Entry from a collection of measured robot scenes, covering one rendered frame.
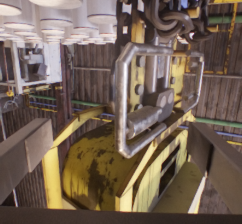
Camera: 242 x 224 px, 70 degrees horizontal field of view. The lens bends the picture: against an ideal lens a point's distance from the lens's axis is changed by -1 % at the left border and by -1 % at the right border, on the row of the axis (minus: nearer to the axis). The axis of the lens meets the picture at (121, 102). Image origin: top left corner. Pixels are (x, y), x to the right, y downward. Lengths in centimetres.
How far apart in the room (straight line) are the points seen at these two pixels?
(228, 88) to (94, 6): 476
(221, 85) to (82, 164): 501
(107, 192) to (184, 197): 23
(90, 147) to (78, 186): 9
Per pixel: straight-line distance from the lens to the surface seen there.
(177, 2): 31
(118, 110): 23
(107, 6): 85
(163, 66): 43
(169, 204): 52
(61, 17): 101
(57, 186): 50
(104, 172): 40
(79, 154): 45
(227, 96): 536
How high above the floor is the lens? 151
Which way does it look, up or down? 15 degrees up
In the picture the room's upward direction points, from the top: 179 degrees counter-clockwise
